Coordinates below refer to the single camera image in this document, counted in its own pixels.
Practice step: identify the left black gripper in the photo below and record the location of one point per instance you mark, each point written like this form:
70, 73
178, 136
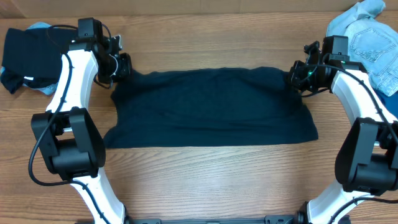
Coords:
125, 66

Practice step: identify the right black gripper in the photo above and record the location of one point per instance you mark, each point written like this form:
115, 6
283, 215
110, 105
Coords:
296, 73

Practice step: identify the black t-shirt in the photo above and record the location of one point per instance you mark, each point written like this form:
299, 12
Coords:
209, 107

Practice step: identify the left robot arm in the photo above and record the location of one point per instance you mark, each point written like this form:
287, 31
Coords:
66, 136

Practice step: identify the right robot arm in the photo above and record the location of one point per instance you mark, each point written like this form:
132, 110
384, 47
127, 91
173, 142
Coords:
366, 164

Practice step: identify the crumpled light denim jeans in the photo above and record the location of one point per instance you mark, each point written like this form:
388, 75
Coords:
370, 42

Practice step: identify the folded light blue jeans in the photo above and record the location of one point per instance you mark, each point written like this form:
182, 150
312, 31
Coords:
12, 85

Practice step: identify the folded black shirt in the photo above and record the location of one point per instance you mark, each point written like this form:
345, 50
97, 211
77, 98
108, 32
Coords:
36, 53

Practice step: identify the dark blue garment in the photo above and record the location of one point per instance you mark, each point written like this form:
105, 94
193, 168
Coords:
390, 102

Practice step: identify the black garment under stack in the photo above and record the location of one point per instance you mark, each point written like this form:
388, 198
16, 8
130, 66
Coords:
45, 82

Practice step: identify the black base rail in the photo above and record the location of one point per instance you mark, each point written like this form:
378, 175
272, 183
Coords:
269, 219

